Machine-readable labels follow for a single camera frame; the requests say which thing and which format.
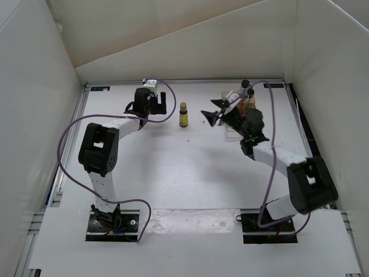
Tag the white powder jar black cap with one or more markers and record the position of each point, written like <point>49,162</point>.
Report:
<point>252,96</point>

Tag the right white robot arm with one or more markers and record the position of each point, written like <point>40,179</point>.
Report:
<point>310,185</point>

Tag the tall clear chili bottle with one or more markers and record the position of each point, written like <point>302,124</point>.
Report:
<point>243,94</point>

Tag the left small yellow-label bottle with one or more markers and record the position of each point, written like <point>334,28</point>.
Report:
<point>183,115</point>

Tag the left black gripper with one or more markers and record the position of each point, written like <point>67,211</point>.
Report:
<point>159,108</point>

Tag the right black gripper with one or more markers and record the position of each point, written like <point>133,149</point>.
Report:
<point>211,117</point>

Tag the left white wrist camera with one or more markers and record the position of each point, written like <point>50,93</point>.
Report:
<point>150,84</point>

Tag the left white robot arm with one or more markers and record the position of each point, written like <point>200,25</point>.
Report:
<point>99,149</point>

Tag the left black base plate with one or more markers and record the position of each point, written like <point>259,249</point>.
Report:
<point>124,229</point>

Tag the tiered clear condiment rack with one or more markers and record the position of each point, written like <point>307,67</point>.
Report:
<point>229,133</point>

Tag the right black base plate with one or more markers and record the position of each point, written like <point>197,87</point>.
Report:
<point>276,234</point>

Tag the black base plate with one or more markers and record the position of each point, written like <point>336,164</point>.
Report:
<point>124,229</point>
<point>276,234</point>

